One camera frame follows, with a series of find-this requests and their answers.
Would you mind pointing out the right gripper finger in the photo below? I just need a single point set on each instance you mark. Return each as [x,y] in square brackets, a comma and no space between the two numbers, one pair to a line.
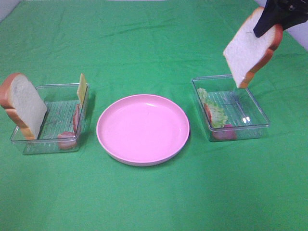
[293,18]
[272,15]

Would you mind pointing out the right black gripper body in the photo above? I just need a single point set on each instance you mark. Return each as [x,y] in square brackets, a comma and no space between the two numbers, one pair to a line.
[289,6]

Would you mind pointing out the toast bread slice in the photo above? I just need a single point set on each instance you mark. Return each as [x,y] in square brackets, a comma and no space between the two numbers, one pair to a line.
[246,53]
[23,105]

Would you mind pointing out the green lettuce leaf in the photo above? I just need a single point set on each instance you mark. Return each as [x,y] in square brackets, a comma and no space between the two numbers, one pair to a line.
[216,115]

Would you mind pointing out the bacon strip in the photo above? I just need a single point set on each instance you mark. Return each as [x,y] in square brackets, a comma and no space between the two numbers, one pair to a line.
[223,135]
[71,141]

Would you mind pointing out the yellow cheese slice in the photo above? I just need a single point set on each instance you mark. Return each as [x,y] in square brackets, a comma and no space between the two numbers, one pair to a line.
[81,90]

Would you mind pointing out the right clear plastic container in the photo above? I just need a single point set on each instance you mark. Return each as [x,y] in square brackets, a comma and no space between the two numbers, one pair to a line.
[244,113]

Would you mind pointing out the clear plastic container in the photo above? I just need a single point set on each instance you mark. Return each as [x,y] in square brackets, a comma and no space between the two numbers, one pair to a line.
[61,101]
[244,113]

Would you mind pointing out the green tablecloth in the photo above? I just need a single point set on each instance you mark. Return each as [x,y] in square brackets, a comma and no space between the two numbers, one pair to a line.
[153,47]

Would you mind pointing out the pink round plate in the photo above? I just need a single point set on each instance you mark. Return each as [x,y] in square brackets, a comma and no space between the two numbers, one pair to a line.
[143,130]

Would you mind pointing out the left clear plastic container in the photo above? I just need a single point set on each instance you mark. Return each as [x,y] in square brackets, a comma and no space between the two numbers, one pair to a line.
[61,101]

